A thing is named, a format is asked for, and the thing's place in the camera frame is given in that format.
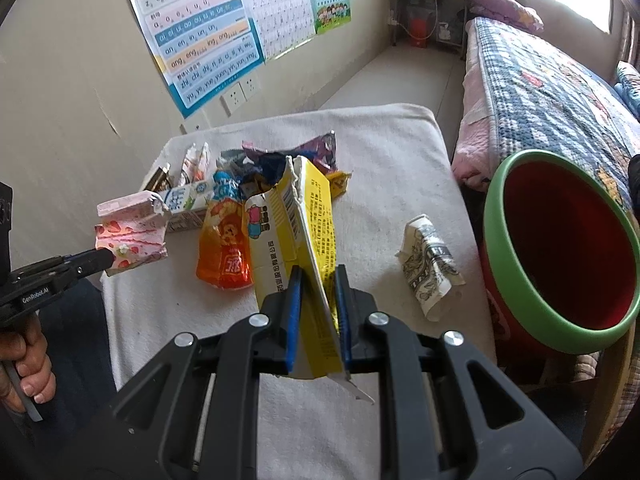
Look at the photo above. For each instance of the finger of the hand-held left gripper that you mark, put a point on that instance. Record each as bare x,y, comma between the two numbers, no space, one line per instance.
60,262
95,262

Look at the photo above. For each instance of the red plastic container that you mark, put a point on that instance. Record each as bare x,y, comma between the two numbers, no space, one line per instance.
419,25

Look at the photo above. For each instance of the yellow paper carton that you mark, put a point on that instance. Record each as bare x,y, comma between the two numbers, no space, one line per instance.
295,230

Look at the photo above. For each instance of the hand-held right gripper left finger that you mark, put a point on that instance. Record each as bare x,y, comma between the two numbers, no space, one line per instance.
292,320

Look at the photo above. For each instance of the purple foil wrapper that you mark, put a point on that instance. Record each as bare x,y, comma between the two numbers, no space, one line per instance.
310,150

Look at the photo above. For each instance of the dark blue snack bag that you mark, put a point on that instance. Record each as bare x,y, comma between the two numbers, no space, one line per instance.
270,167

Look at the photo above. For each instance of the folded blue checked blanket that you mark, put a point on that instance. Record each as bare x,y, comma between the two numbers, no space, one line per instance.
629,85

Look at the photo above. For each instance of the pink strawberry print carton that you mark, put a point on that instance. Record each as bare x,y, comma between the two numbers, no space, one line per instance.
132,230

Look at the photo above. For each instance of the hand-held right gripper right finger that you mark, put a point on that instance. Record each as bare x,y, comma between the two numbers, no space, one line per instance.
342,320

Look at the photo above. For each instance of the golden brown wrapper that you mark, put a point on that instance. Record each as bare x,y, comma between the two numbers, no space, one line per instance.
157,179

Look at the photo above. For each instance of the person's left hand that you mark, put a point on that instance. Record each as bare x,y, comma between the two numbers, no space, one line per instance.
35,365

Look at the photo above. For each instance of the blue bordered letter wall poster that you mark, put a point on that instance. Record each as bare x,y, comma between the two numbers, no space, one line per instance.
195,30

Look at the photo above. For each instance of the white and blue milk carton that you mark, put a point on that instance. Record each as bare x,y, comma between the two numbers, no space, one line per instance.
185,200

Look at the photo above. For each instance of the red bucket with green rim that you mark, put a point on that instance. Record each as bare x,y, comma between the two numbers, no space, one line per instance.
560,255

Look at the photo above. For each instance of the pink pillow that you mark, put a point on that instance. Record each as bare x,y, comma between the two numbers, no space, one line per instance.
505,5

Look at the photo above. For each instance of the wooden headboard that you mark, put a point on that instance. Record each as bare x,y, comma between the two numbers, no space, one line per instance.
625,20

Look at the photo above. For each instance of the bed with patchwork quilt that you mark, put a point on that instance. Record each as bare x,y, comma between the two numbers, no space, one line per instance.
540,95

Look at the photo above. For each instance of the wooden bed frame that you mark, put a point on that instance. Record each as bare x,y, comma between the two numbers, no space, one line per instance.
615,390

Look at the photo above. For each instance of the white and red wrapper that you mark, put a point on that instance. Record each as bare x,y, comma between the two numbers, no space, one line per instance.
196,162

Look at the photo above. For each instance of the white wall socket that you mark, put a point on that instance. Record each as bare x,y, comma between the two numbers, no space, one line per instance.
233,101
196,122
251,90

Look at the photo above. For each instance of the white chart wall poster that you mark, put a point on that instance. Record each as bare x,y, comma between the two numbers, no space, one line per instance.
280,5

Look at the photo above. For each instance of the orange snack pouch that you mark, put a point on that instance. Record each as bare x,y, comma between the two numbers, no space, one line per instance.
222,245

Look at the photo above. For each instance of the crumpled white patterned wrapper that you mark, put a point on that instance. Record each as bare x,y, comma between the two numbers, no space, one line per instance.
430,265

